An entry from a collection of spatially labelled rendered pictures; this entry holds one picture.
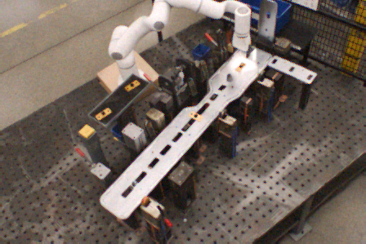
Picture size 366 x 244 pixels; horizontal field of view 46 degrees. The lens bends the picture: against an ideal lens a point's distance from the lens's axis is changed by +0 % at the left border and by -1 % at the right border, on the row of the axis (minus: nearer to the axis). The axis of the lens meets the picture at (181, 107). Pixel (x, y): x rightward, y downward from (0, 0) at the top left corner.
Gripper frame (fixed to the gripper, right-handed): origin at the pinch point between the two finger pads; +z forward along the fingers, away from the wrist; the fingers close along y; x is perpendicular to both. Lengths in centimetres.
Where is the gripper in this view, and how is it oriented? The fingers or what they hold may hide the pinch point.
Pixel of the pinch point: (241, 52)
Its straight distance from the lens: 261.6
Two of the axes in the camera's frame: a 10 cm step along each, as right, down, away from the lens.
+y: 7.9, 4.4, -4.4
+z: 0.8, 6.3, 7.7
